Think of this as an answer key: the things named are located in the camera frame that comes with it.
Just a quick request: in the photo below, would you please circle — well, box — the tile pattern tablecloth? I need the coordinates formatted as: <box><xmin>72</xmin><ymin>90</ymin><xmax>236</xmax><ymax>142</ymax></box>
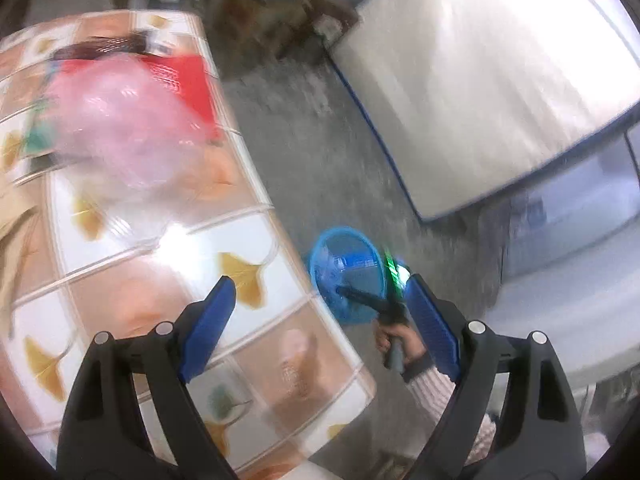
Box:
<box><xmin>0</xmin><ymin>10</ymin><xmax>378</xmax><ymax>480</ymax></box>

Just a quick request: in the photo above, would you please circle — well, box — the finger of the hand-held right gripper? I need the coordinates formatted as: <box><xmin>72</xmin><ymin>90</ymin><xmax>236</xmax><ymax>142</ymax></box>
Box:
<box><xmin>336</xmin><ymin>284</ymin><xmax>388</xmax><ymax>315</ymax></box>

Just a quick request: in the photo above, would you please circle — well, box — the translucent pink plastic bag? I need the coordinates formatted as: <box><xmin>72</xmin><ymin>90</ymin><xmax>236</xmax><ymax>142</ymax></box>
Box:
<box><xmin>45</xmin><ymin>55</ymin><xmax>213</xmax><ymax>191</ymax></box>

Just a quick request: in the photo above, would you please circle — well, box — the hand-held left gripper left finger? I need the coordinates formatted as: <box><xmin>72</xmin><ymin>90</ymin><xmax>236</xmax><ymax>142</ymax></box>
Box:
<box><xmin>56</xmin><ymin>275</ymin><xmax>238</xmax><ymax>480</ymax></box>

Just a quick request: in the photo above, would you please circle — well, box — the person's right forearm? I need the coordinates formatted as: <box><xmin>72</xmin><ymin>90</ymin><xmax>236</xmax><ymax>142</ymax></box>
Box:
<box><xmin>402</xmin><ymin>355</ymin><xmax>498</xmax><ymax>468</ymax></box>

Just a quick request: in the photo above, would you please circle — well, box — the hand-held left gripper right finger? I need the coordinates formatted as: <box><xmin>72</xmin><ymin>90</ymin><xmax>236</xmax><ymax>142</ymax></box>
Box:
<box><xmin>403</xmin><ymin>275</ymin><xmax>587</xmax><ymax>480</ymax></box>

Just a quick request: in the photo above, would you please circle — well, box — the white mattress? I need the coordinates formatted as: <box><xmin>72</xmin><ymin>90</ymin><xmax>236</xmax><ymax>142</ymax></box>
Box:
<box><xmin>327</xmin><ymin>0</ymin><xmax>640</xmax><ymax>223</ymax></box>

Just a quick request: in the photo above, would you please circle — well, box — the red snack packet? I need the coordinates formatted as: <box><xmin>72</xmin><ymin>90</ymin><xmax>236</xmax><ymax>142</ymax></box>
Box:
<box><xmin>57</xmin><ymin>54</ymin><xmax>223</xmax><ymax>143</ymax></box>

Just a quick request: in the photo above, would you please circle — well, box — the blue plastic basket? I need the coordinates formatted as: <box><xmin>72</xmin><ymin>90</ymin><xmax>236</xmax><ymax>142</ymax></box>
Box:
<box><xmin>307</xmin><ymin>226</ymin><xmax>396</xmax><ymax>325</ymax></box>

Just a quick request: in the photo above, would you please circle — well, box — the dark red snack wrapper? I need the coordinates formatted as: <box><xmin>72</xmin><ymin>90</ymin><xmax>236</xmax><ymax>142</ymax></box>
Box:
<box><xmin>52</xmin><ymin>32</ymin><xmax>176</xmax><ymax>61</ymax></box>

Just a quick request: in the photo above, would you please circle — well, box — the person's right hand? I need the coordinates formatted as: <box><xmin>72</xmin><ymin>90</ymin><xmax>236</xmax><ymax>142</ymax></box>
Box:
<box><xmin>374</xmin><ymin>322</ymin><xmax>428</xmax><ymax>368</ymax></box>

